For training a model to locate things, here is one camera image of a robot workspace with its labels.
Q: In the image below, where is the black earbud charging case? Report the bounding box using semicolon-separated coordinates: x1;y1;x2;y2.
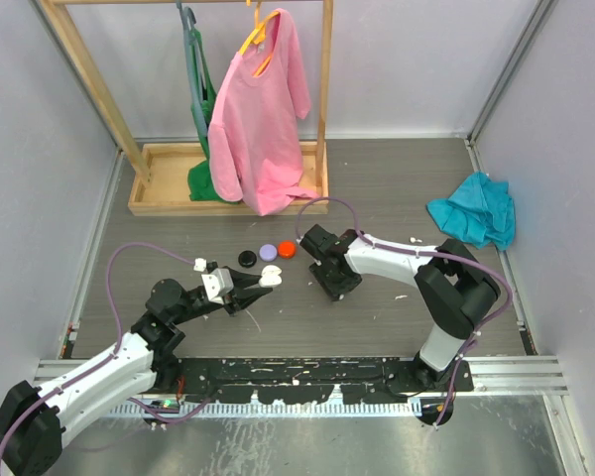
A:
238;250;258;269

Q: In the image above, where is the white earbud charging case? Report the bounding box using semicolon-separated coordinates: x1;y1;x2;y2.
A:
258;265;282;289

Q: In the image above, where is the purple earbud charging case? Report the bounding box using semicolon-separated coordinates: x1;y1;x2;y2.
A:
259;244;278;262

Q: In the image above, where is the orange earbud charging case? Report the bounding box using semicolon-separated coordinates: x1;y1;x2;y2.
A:
277;241;297;259

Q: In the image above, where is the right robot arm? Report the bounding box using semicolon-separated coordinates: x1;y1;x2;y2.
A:
298;225;501;391

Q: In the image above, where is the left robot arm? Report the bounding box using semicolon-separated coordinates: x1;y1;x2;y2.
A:
0;266;282;475

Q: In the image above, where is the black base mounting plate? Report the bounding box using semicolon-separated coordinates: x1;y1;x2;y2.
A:
169;357;474;405

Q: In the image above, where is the green garment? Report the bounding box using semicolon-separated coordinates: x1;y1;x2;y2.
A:
186;27;242;204

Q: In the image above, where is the wooden clothes rack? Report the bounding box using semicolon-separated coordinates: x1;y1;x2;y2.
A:
38;1;334;217

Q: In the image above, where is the pink t-shirt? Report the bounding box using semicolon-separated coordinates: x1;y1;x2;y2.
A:
208;8;317;216

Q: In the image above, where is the teal cloth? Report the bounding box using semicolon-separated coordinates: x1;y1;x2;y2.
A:
426;172;516;251

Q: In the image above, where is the grey-blue hanger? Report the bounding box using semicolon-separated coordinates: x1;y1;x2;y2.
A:
176;1;210;154

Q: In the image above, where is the yellow hanger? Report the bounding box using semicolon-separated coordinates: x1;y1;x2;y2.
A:
239;0;279;77

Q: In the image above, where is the white slotted cable duct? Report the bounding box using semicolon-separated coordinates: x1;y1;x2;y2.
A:
101;394;423;418

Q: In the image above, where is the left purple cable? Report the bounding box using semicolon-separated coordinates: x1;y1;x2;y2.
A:
0;241;199;476

